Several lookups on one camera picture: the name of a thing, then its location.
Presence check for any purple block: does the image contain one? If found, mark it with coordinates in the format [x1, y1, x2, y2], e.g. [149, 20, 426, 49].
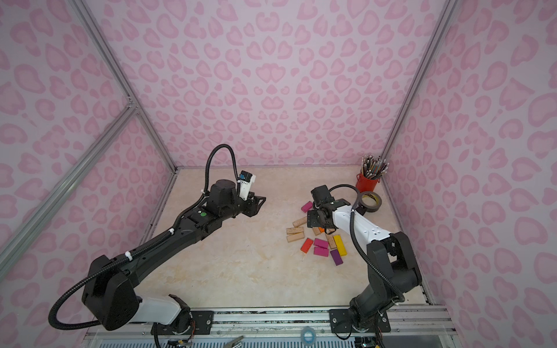
[330, 249, 343, 266]

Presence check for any magenta block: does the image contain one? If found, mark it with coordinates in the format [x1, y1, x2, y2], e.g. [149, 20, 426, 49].
[313, 238, 329, 249]
[301, 202, 313, 213]
[313, 246, 329, 258]

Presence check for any red pen cup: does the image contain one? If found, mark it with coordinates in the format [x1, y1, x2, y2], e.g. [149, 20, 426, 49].
[355, 173, 381, 193]

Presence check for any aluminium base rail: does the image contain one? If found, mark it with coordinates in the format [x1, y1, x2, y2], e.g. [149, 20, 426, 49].
[82, 304, 462, 347]

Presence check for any natural wood block middle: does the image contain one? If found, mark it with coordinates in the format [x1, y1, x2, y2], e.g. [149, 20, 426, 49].
[286, 227, 304, 235]

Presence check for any magenta block lower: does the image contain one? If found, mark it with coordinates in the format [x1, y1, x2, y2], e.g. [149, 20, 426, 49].
[313, 246, 329, 258]

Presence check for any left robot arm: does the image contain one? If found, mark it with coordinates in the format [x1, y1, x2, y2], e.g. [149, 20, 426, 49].
[82, 179, 266, 334]

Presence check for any natural wood block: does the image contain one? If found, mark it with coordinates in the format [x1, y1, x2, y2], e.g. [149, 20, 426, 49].
[287, 232, 305, 243]
[286, 227, 304, 235]
[292, 217, 308, 228]
[326, 235, 337, 249]

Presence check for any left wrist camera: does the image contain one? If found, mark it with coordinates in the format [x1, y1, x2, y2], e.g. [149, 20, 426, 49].
[237, 171, 256, 201]

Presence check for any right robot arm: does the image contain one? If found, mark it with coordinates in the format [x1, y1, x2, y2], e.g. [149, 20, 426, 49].
[308, 185, 422, 332]

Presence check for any red block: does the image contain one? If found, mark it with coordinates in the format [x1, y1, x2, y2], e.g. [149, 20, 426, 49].
[300, 238, 313, 254]

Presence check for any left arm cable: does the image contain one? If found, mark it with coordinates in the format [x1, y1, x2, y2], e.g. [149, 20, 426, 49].
[47, 144, 240, 331]

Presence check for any natural wood block right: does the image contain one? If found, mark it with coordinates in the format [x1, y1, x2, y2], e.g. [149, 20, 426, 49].
[326, 235, 337, 249]

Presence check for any magenta block far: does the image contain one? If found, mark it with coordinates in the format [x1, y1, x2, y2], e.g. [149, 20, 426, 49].
[301, 202, 313, 213]

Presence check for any dark tape roll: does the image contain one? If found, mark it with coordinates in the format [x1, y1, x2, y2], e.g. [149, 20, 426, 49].
[355, 191, 382, 215]

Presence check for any natural wood block lower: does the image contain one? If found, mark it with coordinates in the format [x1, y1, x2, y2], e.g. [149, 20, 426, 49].
[287, 232, 305, 243]

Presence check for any natural wood block upper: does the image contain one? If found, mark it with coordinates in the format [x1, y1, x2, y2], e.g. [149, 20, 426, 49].
[292, 217, 308, 228]

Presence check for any yellow block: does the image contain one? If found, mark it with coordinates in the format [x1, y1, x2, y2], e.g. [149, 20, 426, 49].
[333, 235, 347, 257]

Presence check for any magenta block upper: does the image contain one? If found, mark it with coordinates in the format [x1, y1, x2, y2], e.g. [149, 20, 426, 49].
[313, 238, 329, 249]

